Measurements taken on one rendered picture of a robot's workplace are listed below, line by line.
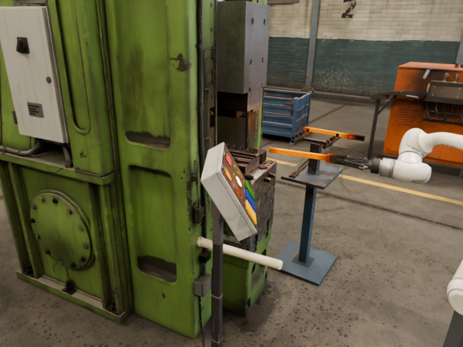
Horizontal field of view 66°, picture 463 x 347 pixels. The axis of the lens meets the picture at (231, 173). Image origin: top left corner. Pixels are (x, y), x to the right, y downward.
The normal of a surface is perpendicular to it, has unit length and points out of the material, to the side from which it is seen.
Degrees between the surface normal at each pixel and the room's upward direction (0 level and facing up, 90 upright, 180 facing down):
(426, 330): 0
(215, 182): 90
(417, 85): 90
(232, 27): 90
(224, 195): 90
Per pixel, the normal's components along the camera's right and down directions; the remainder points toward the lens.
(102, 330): 0.02, -0.93
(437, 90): -0.55, 0.30
